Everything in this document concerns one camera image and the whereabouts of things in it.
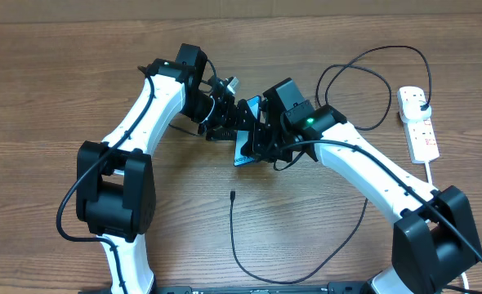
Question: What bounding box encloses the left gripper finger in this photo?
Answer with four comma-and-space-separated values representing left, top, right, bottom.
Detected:
234, 97, 261, 131
206, 127, 237, 141

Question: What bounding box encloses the Galaxy smartphone blue screen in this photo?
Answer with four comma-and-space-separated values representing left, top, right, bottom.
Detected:
234, 96, 261, 167

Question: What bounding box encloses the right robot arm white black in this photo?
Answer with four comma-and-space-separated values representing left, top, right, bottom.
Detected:
259, 78, 482, 293

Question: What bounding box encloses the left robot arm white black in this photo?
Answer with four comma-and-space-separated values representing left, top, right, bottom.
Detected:
68, 44, 255, 293

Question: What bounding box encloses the white charger plug adapter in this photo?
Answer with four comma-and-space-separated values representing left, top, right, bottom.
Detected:
399, 100, 432, 123

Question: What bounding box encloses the white power strip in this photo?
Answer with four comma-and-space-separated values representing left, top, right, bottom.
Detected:
396, 86, 440, 163

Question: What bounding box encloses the black charger cable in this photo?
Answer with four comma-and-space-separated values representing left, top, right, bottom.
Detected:
229, 45, 433, 285

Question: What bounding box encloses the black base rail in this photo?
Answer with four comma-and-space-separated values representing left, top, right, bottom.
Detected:
150, 281, 373, 294

